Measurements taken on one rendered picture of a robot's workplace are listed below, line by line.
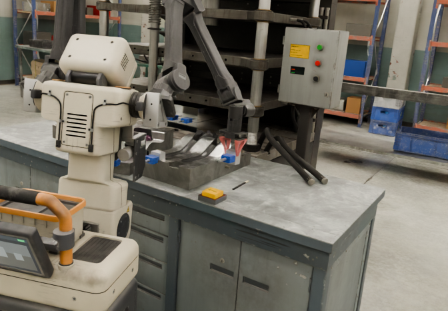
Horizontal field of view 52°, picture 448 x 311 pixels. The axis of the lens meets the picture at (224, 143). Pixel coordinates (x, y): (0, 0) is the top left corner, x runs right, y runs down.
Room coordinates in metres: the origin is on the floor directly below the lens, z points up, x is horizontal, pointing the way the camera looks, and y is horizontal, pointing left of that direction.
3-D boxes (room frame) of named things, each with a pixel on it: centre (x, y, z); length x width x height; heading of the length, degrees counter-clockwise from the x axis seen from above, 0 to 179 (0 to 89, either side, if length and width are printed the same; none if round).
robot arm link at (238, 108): (1.81, -0.04, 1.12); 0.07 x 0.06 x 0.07; 143
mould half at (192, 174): (2.02, 0.11, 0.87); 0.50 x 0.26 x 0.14; 149
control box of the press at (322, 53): (2.51, -0.44, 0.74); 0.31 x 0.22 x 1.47; 59
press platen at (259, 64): (3.07, 0.14, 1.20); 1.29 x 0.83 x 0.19; 59
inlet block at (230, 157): (1.77, -0.02, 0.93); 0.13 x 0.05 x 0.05; 148
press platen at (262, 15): (3.07, 0.14, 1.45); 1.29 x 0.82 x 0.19; 59
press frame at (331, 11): (3.48, -0.09, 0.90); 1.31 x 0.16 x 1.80; 59
